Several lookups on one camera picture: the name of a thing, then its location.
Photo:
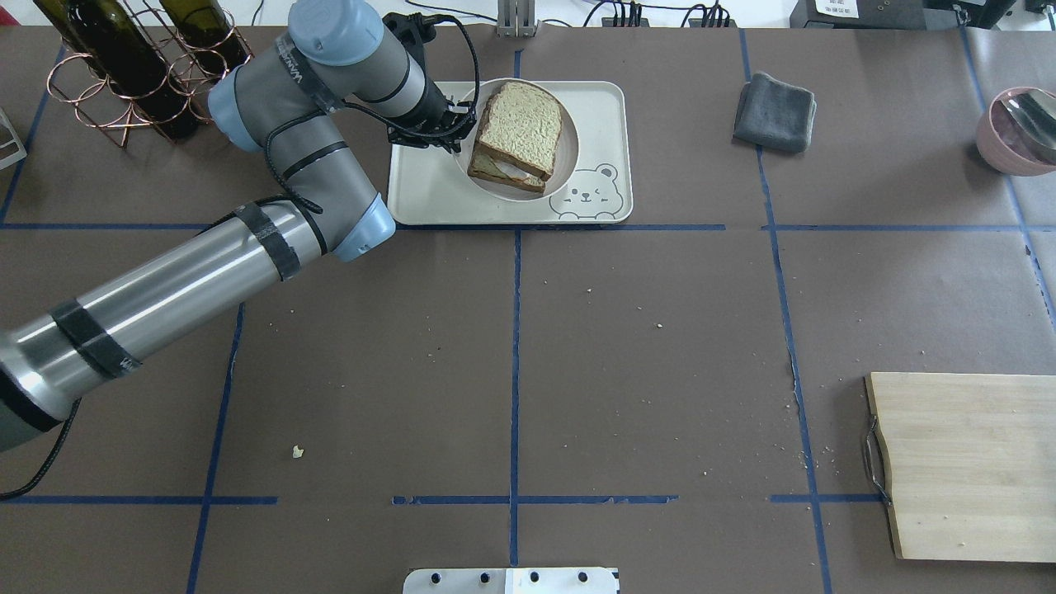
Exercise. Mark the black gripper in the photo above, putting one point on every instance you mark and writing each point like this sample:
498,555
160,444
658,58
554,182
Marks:
430,105

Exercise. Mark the bread slice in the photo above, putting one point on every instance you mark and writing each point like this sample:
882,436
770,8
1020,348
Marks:
482,167
520,127

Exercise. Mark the fried egg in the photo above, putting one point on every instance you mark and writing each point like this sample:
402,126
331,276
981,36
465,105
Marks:
516,173

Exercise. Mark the white round plate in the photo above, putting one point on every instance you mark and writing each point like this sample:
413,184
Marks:
567,155

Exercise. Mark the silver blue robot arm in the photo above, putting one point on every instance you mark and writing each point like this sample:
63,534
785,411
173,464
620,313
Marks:
333,55

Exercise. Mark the cream bear tray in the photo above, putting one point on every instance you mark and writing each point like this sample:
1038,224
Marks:
426,186

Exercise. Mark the front green wine bottle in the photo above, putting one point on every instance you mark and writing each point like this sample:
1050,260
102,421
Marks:
204,28

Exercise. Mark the green wine bottle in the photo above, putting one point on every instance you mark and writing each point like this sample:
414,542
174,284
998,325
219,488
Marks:
116,47
204,28

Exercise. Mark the grey folded cloth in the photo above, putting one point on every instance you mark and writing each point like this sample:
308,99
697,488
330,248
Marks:
774,114

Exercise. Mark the middle green wine bottle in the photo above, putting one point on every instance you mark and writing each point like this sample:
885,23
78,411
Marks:
116,47

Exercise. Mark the pink bowl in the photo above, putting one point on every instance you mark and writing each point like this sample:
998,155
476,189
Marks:
1001,143

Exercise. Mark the metal spoon in bowl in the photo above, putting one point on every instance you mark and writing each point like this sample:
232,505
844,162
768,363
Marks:
1034,114

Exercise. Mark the wooden cutting board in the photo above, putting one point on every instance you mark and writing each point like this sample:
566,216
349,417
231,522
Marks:
965,464

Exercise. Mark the copper wire bottle rack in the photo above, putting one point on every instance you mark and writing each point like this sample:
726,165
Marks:
76,83

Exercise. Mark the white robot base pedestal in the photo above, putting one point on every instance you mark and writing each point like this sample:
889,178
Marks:
513,580

